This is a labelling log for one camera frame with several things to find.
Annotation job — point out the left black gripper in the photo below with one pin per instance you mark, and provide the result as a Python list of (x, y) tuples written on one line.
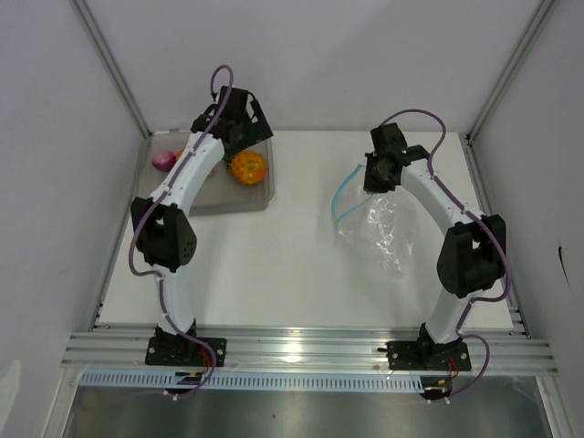
[(257, 132)]

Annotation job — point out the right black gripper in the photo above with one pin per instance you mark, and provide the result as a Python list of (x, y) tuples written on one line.
[(370, 185)]

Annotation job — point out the orange toy pineapple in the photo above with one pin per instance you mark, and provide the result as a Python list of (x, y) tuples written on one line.
[(247, 167)]

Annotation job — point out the clear zip top bag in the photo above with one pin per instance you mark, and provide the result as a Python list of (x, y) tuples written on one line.
[(376, 229)]

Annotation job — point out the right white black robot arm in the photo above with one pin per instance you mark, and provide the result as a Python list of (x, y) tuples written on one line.
[(471, 259)]

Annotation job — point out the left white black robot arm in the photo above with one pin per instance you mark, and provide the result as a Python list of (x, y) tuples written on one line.
[(163, 241)]

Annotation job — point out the clear grey plastic bin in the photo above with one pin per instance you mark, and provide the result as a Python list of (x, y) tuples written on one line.
[(220, 194)]

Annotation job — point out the purple red onion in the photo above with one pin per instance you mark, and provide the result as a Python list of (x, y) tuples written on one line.
[(163, 161)]

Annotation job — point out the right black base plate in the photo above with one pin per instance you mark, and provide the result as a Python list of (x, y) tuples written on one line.
[(426, 356)]

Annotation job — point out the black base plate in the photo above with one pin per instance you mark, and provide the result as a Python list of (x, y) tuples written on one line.
[(426, 356), (176, 351)]

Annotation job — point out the left aluminium frame post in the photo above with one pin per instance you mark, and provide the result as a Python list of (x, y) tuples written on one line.
[(101, 45)]

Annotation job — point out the aluminium mounting rail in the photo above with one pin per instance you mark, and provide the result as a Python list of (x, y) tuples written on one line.
[(305, 350)]

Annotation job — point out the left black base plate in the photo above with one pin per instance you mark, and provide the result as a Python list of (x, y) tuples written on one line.
[(176, 351)]

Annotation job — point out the slotted white cable duct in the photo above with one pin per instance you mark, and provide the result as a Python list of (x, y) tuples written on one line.
[(239, 380)]

